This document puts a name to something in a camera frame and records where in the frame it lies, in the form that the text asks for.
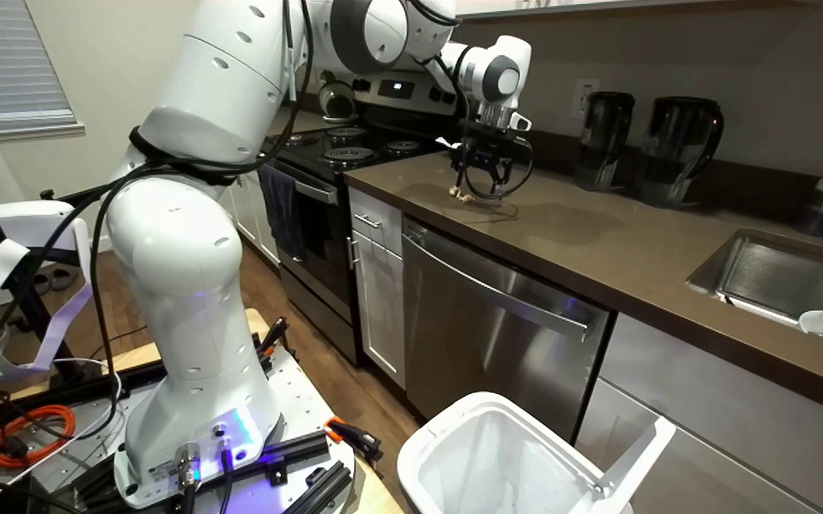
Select orange black clamp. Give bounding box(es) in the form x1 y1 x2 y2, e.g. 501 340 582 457
255 313 292 370
322 415 387 466

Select steel dishwasher handle bar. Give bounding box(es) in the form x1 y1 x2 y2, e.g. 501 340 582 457
404 232 594 338

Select stainless steel sink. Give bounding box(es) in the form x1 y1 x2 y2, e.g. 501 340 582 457
682 225 823 362

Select dark water filter pitcher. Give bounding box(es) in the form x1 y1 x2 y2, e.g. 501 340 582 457
575 88 640 193

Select black aluminium rail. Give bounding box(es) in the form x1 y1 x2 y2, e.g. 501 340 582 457
279 460 357 514
255 428 334 472

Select black oven range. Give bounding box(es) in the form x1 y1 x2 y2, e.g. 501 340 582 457
255 69 462 368

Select steel kettle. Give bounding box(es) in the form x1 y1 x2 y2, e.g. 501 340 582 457
317 81 359 123

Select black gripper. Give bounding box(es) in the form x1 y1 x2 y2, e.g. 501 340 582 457
454 138 527 200

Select orange cable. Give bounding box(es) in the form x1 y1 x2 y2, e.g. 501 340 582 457
0 402 79 493

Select stainless steel dishwasher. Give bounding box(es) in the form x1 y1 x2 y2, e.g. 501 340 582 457
399 220 617 445

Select wall cabinet over counter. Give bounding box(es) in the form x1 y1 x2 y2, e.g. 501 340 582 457
451 0 815 22

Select white chair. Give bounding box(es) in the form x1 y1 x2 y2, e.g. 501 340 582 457
0 196 95 280

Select dark hanging dish towel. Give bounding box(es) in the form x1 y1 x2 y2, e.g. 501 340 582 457
258 162 308 263

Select white window blinds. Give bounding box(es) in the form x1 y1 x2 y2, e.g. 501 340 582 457
0 0 85 146

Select black coffee maker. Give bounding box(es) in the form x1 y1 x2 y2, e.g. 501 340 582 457
638 95 727 212

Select white perforated robot table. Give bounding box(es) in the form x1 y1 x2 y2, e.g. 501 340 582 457
22 305 405 514

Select white bin liner bag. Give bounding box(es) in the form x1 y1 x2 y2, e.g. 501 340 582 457
417 408 607 514

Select grey sink base cabinet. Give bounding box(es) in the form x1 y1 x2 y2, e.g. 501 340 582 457
572 310 823 514

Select white plastic trash bin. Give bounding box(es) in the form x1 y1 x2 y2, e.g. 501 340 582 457
395 389 681 514

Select narrow grey base cabinet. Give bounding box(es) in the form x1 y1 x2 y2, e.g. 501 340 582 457
345 183 409 392

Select white wall outlet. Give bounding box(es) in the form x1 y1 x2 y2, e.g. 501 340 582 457
570 76 604 123

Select white base cabinets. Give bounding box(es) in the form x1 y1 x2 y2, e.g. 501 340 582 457
221 169 287 269

